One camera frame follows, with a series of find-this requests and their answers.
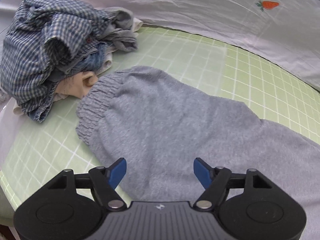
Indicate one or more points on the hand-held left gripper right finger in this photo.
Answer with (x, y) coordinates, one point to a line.
(202, 173)

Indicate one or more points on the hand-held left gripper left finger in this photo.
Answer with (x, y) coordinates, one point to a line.
(117, 173)

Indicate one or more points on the grey sweatpants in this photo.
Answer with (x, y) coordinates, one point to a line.
(175, 120)

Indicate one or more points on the beige garment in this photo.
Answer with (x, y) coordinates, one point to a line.
(75, 85)

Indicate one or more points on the green grid mat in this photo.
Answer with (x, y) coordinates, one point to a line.
(250, 80)

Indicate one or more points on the blue denim jeans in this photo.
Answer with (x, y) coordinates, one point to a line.
(92, 62)

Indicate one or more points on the grey garment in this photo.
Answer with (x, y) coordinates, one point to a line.
(122, 35)

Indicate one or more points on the blue plaid shirt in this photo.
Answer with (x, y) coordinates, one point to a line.
(42, 50)

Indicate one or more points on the grey carrot print sheet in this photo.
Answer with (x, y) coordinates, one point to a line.
(200, 10)

